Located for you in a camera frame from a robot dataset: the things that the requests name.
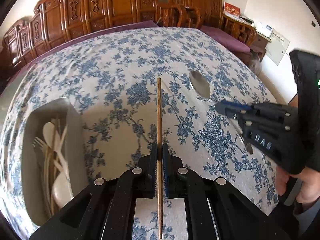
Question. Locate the cream plastic fork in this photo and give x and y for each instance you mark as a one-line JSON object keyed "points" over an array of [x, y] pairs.
{"points": [[40, 147]]}

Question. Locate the wooden side table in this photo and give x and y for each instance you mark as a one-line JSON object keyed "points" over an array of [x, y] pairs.
{"points": [[259, 45]]}

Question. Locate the cream plastic chopstick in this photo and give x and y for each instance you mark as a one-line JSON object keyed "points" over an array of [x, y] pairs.
{"points": [[59, 150], [46, 180]]}

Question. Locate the carved wooden armchair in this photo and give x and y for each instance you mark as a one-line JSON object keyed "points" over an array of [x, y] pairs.
{"points": [[210, 13]]}

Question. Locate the blue floral tablecloth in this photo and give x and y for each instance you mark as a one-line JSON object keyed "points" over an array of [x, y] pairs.
{"points": [[111, 80]]}

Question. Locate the carved wooden long sofa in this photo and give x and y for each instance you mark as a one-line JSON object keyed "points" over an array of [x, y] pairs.
{"points": [[56, 22]]}

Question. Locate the person's right hand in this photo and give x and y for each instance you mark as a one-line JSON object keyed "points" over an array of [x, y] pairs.
{"points": [[309, 192]]}

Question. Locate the grey rectangular utensil tray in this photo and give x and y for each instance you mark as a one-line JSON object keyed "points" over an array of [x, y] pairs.
{"points": [[72, 150]]}

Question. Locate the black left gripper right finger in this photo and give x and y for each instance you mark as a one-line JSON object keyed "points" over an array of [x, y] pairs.
{"points": [[215, 209]]}

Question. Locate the stainless steel spoon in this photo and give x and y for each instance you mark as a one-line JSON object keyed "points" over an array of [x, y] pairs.
{"points": [[201, 86]]}

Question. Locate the purple sofa cushion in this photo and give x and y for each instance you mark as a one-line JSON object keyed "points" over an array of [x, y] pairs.
{"points": [[140, 25]]}

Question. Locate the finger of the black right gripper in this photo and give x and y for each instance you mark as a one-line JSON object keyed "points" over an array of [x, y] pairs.
{"points": [[228, 108]]}

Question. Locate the purple seat cushion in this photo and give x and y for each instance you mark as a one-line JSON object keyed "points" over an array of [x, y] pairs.
{"points": [[229, 42]]}

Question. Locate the white ceramic spoon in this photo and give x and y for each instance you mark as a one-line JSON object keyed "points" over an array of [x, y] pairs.
{"points": [[49, 134]]}

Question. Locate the white wall panel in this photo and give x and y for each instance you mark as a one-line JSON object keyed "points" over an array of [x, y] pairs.
{"points": [[277, 48]]}

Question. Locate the red calendar card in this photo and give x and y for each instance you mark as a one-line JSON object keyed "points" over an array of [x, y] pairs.
{"points": [[231, 10]]}

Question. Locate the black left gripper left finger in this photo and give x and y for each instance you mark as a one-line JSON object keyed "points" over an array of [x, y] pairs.
{"points": [[105, 209]]}

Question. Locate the brown wooden chopstick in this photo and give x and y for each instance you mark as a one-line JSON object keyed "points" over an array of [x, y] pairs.
{"points": [[57, 124], [159, 160]]}

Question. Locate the white plastic spoon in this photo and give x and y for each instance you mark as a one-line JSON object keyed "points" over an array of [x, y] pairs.
{"points": [[61, 188]]}

